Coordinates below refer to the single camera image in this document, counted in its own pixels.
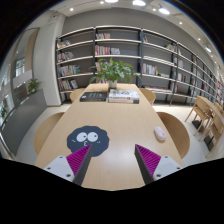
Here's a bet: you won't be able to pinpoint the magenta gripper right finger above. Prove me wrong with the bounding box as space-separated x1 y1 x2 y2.
134 144 182 185

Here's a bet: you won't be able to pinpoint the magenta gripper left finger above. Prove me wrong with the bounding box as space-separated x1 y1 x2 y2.
44 145 92 186

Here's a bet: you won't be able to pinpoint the dark cartoon face mouse pad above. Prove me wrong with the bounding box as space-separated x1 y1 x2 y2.
67 126 109 157

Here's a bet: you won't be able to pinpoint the white pink computer mouse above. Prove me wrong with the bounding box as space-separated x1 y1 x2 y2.
154 126 166 141

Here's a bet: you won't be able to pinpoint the right near wooden chair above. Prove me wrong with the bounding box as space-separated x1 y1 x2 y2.
158 112 190 158

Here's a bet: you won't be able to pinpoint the wooden chair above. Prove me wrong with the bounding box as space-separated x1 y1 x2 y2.
158 112 190 158
34 112 64 155
70 88 84 102
140 88 156 104

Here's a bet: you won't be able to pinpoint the left near wooden chair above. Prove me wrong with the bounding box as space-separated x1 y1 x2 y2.
34 112 64 155

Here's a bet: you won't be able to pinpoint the right far wooden chair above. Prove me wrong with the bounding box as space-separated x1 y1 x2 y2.
140 88 156 104

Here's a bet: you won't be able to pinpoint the wooden chairs at right table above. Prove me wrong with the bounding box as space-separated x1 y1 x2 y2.
188 96 224 152

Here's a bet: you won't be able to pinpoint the dark hardcover book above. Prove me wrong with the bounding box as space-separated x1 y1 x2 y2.
80 92 107 102

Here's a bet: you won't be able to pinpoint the left far wooden chair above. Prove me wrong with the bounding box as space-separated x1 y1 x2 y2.
70 88 84 102

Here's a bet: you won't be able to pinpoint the white book stack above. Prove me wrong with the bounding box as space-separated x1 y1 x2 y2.
108 89 140 104

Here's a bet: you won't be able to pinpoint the small potted plant on ledge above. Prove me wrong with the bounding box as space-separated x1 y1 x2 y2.
28 79 41 94

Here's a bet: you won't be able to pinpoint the green potted plant white pot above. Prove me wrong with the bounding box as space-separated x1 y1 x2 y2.
90 58 140 89

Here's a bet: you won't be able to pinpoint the large grey wall bookshelf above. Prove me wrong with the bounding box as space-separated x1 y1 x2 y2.
56 25 224 106

